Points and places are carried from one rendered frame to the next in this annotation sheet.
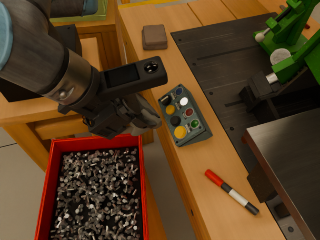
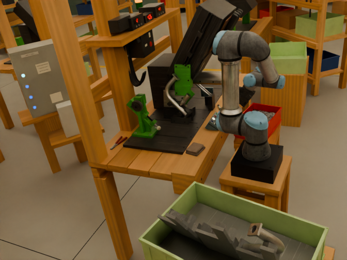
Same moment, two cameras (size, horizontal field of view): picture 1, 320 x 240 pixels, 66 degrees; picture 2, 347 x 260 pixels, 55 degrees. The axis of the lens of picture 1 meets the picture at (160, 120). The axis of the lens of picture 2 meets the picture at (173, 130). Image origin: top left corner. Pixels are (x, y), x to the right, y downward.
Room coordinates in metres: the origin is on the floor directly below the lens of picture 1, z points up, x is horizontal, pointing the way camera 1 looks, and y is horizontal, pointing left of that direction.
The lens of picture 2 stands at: (1.95, 1.09, 1.97)
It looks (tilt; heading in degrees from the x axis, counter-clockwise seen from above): 29 degrees down; 224
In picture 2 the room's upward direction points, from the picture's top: 8 degrees counter-clockwise
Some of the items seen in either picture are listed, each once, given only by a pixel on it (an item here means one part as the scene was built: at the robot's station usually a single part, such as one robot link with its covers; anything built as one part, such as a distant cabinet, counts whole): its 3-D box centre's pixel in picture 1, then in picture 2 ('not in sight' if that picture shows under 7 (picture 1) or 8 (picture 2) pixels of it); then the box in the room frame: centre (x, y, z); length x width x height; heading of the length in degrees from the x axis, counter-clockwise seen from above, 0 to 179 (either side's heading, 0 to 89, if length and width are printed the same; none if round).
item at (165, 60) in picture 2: not in sight; (169, 81); (0.22, -0.57, 1.07); 0.30 x 0.18 x 0.34; 18
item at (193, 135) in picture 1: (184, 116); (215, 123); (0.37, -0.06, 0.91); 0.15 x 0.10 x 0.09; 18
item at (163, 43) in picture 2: not in sight; (132, 65); (0.40, -0.75, 1.23); 1.30 x 0.05 x 0.09; 18
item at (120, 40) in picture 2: not in sight; (139, 25); (0.36, -0.65, 1.52); 0.90 x 0.25 x 0.04; 18
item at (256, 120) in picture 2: not in sight; (254, 126); (0.60, 0.35, 1.11); 0.13 x 0.12 x 0.14; 98
